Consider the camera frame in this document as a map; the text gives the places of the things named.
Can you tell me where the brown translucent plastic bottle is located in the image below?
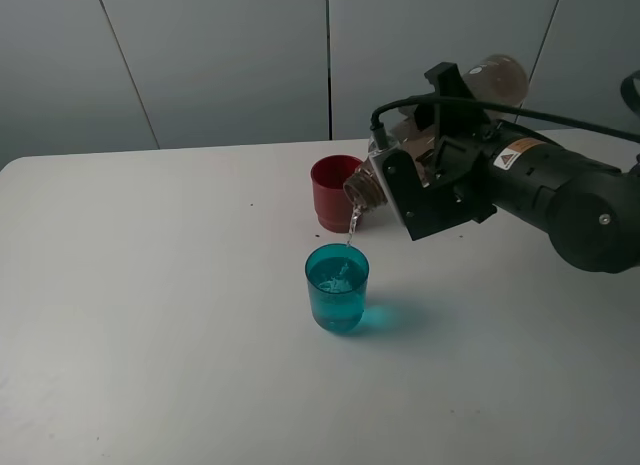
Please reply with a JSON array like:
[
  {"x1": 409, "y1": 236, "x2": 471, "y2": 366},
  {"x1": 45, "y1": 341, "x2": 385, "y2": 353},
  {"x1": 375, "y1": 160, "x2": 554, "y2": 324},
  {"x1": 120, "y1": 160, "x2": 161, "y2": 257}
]
[{"x1": 343, "y1": 54, "x2": 529, "y2": 212}]

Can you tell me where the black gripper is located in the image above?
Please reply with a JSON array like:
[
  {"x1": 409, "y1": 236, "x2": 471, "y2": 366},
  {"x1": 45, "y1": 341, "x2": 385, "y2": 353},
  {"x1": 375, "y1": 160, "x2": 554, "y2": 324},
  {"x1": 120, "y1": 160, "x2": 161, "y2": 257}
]
[{"x1": 412, "y1": 62, "x2": 498, "y2": 225}]

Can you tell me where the black camera cable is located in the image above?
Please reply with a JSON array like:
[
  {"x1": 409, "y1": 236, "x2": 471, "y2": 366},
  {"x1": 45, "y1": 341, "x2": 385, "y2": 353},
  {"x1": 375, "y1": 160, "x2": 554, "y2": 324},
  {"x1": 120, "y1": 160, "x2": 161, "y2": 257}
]
[{"x1": 370, "y1": 95, "x2": 640, "y2": 149}]

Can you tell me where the red plastic cup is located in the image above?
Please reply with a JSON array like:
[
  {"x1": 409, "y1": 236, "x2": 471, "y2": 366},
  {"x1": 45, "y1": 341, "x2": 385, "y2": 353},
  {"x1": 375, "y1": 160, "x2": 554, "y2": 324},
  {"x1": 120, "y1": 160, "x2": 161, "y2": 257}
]
[{"x1": 310, "y1": 155, "x2": 362, "y2": 233}]

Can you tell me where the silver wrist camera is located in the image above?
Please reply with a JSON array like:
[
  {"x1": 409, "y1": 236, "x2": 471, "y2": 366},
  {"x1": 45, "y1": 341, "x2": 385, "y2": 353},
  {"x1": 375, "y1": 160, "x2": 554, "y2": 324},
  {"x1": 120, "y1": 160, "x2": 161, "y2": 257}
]
[{"x1": 369, "y1": 147, "x2": 481, "y2": 242}]

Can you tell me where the teal translucent plastic cup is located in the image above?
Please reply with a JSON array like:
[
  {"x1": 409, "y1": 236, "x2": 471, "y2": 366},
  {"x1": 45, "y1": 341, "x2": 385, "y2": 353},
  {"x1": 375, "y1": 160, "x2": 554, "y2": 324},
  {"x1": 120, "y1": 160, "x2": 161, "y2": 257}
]
[{"x1": 304, "y1": 243, "x2": 370, "y2": 335}]

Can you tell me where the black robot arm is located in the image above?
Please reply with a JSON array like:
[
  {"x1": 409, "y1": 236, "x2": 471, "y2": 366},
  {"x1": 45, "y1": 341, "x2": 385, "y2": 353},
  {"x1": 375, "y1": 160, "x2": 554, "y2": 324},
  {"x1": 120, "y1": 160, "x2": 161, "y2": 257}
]
[{"x1": 405, "y1": 105, "x2": 639, "y2": 273}]

